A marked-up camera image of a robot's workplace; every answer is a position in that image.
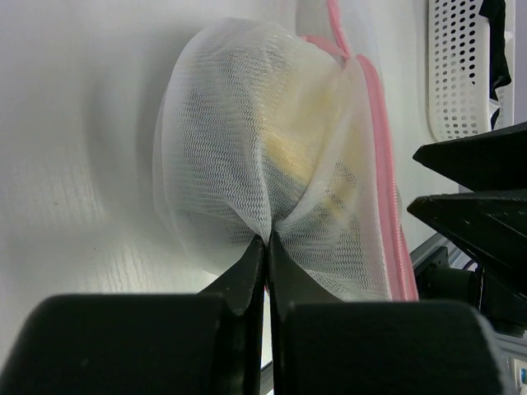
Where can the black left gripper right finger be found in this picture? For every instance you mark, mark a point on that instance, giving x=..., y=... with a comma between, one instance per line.
x=322, y=345

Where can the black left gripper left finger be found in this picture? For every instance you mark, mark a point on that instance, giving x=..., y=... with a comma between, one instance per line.
x=206, y=343

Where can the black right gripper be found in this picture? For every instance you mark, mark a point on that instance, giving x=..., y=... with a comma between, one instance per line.
x=490, y=227

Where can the pink-trimmed mesh laundry bag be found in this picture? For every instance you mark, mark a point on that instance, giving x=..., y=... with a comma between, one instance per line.
x=208, y=165

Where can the yellow bra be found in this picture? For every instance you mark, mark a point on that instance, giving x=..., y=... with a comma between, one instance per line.
x=309, y=142

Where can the white perforated plastic basket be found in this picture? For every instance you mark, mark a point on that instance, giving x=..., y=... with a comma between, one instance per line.
x=458, y=71

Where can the black garment in basket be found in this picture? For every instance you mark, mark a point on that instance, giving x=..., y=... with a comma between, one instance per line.
x=499, y=74

